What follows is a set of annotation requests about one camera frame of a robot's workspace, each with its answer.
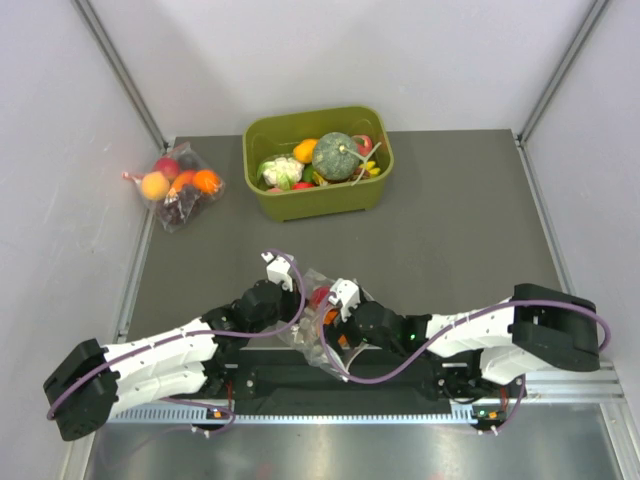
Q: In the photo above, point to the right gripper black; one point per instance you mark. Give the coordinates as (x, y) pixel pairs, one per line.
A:
(334, 331)

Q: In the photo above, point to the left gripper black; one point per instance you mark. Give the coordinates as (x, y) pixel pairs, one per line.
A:
(294, 301)

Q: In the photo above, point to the fake orange fruit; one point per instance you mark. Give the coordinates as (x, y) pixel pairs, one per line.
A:
(330, 316)

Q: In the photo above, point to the polka dot zip top bag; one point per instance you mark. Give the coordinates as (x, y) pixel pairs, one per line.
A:
(306, 336)

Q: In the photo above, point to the fake red fruit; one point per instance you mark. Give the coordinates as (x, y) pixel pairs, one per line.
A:
(318, 295)

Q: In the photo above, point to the fake green melon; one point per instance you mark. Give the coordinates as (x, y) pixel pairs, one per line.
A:
(336, 157)

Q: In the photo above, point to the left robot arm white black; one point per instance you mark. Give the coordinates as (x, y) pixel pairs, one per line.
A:
(95, 383)

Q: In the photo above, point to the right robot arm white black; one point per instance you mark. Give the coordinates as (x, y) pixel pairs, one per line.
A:
(533, 329)

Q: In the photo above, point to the fake cauliflower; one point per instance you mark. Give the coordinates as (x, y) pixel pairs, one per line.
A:
(281, 172)

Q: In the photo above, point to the fake purple grapes bunch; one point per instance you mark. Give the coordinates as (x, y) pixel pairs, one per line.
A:
(361, 174)

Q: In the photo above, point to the fake orange mango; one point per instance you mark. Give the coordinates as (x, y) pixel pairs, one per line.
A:
(303, 152)

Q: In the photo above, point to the clear bag of fake fruit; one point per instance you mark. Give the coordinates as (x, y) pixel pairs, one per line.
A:
(178, 187)

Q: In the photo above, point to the fake yellow banana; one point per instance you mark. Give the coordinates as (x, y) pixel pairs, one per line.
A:
(372, 170)

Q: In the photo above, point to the fake pink apple slice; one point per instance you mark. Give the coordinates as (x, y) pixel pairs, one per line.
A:
(364, 144)

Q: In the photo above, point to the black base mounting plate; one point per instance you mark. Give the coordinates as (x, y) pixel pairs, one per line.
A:
(280, 381)

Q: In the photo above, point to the green plastic bin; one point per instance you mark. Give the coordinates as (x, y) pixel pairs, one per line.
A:
(279, 135)

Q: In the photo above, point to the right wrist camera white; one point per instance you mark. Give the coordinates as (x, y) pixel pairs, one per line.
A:
(345, 296)

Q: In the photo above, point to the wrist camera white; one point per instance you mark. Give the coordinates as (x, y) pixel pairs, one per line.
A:
(279, 269)
(345, 296)

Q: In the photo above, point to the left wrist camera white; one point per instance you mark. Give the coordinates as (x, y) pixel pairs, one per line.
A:
(279, 269)

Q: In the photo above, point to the grey slotted cable duct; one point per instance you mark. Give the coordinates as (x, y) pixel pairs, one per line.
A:
(173, 414)

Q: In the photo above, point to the left aluminium frame post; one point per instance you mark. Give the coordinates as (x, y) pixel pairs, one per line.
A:
(105, 44)

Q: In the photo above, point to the aluminium frame post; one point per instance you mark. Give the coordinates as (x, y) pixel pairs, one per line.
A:
(588, 24)
(105, 44)

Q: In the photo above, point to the right aluminium frame post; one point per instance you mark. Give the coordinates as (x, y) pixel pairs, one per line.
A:
(588, 24)

